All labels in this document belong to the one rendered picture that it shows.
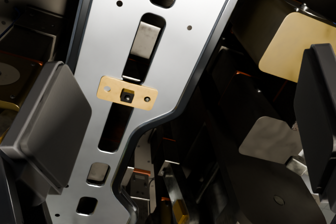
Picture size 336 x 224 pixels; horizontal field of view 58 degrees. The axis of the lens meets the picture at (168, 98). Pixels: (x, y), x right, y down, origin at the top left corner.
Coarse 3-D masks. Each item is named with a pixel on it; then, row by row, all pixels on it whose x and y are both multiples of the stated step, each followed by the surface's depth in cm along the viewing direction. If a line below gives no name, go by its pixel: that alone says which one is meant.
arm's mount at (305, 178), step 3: (303, 174) 88; (303, 177) 89; (306, 177) 89; (303, 180) 90; (306, 180) 90; (306, 183) 90; (309, 183) 90; (309, 186) 91; (309, 189) 92; (312, 192) 93
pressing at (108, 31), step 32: (96, 0) 37; (128, 0) 37; (192, 0) 38; (224, 0) 38; (96, 32) 39; (128, 32) 39; (192, 32) 40; (96, 64) 41; (160, 64) 42; (192, 64) 43; (96, 96) 44; (160, 96) 45; (96, 128) 47; (128, 128) 48; (96, 160) 51; (128, 160) 51; (64, 192) 54; (96, 192) 55
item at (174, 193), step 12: (168, 168) 54; (180, 168) 54; (168, 180) 53; (180, 180) 51; (168, 192) 53; (180, 192) 49; (180, 204) 48; (192, 204) 48; (180, 216) 47; (192, 216) 46
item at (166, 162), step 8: (160, 128) 63; (168, 128) 63; (160, 136) 61; (168, 136) 60; (160, 144) 58; (168, 144) 58; (160, 152) 57; (168, 152) 56; (176, 152) 57; (160, 160) 56; (168, 160) 54; (176, 160) 55; (160, 168) 55
